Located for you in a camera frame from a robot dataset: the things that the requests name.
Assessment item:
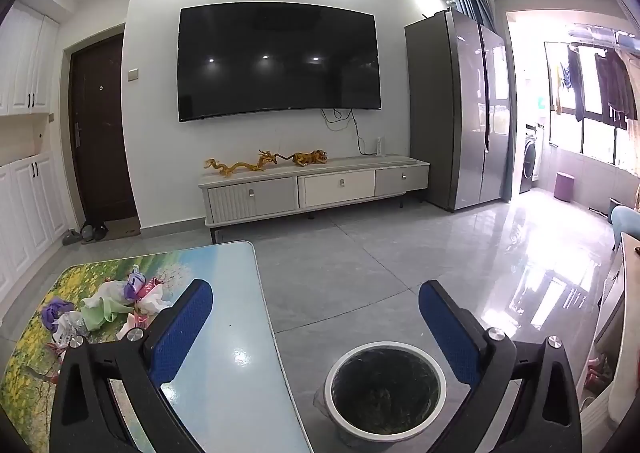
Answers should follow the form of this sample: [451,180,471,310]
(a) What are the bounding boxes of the white floor cabinet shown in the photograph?
[0,150,63,289]

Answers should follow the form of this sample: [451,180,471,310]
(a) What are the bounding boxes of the golden dragon figurine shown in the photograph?
[204,150,293,178]

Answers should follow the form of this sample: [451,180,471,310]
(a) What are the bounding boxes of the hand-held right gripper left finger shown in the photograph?
[50,278,215,453]

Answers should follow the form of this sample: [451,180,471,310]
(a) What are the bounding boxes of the white wall cabinet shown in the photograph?
[0,0,61,116]

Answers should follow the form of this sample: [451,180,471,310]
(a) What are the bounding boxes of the black bin with white rim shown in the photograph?
[314,342,447,439]

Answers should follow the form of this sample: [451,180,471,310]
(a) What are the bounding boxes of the golden tiger figurine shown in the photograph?
[291,150,328,167]

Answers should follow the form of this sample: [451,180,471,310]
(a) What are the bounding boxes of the ceiling clothes drying rack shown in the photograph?
[570,23,640,50]

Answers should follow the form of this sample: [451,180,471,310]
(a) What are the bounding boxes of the table with landscape print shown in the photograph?
[0,240,313,453]

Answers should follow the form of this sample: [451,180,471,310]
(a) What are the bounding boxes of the white side furniture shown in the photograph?
[575,233,640,453]

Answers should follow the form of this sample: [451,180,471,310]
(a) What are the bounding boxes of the black television cable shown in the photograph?
[320,108,378,155]

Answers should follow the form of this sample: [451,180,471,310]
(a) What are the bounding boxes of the grey washing machine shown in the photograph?
[519,123,543,194]

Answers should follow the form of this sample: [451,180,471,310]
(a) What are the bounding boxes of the blue curtain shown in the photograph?
[452,0,496,31]

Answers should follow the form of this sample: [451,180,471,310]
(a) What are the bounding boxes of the grey double door refrigerator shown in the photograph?
[404,8,512,212]

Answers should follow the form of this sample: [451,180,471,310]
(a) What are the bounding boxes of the light blue chair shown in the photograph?
[611,206,640,251]

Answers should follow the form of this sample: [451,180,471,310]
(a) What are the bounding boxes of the purple and white wrapper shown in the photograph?
[125,270,147,299]

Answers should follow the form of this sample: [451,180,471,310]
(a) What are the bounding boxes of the purple stool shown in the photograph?
[555,172,578,202]

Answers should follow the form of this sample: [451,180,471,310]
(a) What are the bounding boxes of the dark shoes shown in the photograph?
[80,222,108,244]

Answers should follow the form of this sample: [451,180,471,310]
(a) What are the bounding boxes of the grey white television cabinet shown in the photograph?
[198,156,431,244]

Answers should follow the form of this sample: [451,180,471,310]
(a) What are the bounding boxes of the purple crumpled wrapper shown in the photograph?
[41,298,75,329]

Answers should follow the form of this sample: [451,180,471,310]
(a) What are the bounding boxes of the green wrapper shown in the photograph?
[80,294,136,331]

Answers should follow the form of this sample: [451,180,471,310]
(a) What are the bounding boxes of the clear white plastic bag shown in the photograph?
[50,310,88,349]

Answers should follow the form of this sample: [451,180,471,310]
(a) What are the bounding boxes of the blue hanging garment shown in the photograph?
[554,62,571,115]

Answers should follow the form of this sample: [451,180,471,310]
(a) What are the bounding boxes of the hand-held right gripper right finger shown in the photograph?
[418,280,583,453]

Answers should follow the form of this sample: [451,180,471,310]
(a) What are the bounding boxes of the brown doormat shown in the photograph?
[102,216,142,239]

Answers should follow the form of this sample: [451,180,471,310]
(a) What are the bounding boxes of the pink white wrapper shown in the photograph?
[135,290,173,320]

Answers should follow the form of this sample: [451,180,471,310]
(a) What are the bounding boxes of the dark brown entrance door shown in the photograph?
[68,33,139,229]

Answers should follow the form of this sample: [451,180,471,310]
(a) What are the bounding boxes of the dark purple hanging garment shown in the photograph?
[595,52,640,131]

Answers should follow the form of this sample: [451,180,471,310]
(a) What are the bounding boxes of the black wall television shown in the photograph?
[176,2,382,123]

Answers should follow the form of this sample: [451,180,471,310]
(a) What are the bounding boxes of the peach pink wrapper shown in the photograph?
[117,313,151,340]

